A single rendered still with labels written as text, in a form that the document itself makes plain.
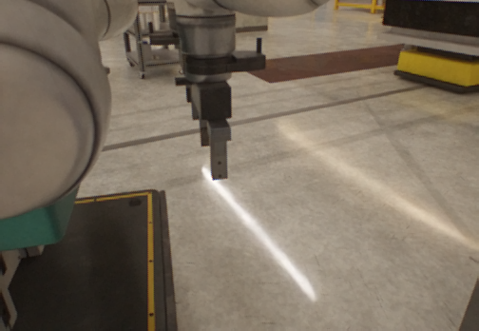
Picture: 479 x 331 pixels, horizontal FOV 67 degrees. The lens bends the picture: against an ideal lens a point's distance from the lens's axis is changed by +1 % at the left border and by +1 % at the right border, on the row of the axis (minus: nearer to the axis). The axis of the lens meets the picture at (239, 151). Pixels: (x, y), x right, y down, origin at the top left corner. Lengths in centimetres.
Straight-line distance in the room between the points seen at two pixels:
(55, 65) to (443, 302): 135
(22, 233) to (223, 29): 37
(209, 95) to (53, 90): 35
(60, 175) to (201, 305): 107
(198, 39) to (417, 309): 111
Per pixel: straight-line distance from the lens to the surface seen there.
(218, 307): 127
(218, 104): 55
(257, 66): 59
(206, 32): 54
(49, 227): 49
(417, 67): 395
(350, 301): 133
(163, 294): 88
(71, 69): 23
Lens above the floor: 96
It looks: 26 degrees down
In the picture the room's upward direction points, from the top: straight up
